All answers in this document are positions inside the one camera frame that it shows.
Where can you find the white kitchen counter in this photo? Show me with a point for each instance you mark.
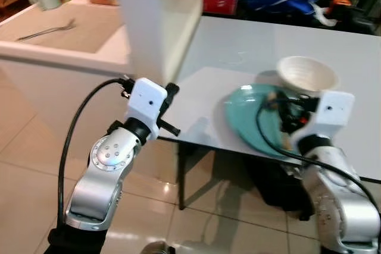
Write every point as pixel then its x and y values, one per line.
pixel 161 28

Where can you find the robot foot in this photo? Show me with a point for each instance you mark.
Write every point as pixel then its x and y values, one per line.
pixel 156 248

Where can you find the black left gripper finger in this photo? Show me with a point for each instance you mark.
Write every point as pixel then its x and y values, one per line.
pixel 172 93
pixel 170 129

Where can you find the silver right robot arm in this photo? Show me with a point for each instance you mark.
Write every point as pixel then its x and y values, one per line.
pixel 336 200

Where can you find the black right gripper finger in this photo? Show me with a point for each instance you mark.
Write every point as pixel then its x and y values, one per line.
pixel 275 99

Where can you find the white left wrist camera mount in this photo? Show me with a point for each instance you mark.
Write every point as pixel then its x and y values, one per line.
pixel 146 102

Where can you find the teal round plate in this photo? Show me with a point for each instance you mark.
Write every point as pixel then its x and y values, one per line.
pixel 247 117

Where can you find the black robot body cloth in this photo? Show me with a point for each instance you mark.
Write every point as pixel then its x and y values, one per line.
pixel 74 241

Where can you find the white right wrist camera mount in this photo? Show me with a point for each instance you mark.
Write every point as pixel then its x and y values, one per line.
pixel 330 114

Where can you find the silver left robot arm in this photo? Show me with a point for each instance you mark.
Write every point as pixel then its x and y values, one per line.
pixel 101 165

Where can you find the red box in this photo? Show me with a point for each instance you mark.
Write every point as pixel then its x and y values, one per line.
pixel 219 5

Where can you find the silver metal fork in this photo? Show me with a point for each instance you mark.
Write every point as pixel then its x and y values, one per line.
pixel 47 30

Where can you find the grey table with black legs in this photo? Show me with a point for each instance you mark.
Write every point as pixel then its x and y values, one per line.
pixel 238 46

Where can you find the white ribbed bowl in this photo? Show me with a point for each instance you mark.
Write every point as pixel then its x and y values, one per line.
pixel 309 75

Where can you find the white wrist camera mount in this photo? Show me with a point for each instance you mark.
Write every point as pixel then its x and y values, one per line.
pixel 146 102
pixel 330 114

